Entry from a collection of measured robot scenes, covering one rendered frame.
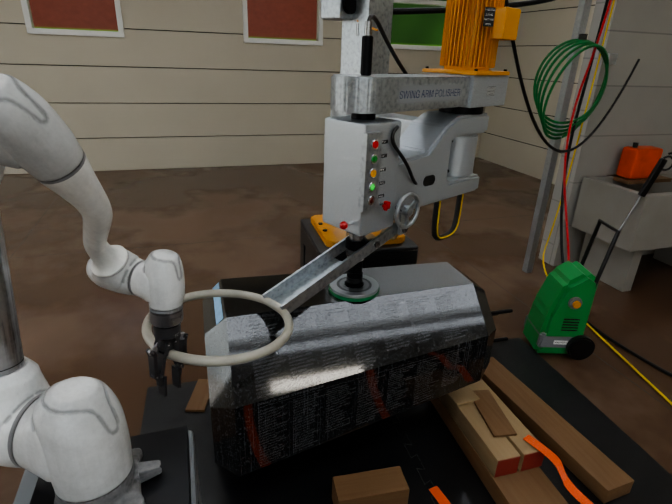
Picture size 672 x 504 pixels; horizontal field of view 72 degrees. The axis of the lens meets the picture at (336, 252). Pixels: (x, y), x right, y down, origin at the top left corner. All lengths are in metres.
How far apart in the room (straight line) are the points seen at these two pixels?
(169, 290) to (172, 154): 6.64
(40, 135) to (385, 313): 1.43
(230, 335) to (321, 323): 0.36
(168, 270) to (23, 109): 0.55
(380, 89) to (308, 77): 6.36
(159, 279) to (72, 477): 0.49
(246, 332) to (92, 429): 0.88
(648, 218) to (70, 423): 4.00
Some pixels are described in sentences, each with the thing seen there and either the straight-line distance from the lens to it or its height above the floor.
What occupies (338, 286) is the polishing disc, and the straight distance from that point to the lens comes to 1.97.
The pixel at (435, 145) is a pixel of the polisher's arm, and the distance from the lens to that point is 2.03.
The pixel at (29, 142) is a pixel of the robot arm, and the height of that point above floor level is 1.61.
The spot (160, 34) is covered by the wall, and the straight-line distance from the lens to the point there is 7.75.
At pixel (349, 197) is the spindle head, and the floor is 1.27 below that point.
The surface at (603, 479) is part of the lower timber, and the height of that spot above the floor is 0.09.
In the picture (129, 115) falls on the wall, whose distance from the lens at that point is 7.83.
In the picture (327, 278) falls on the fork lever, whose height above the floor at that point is 0.97.
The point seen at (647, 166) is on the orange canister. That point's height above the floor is 0.97.
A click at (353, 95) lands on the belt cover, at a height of 1.63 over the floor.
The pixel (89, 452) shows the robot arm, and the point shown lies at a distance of 1.08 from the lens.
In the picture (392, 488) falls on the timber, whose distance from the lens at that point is 2.14.
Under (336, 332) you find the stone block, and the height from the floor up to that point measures 0.74.
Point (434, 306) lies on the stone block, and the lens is 2.06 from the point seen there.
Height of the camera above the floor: 1.76
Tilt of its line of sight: 23 degrees down
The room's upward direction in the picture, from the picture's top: 2 degrees clockwise
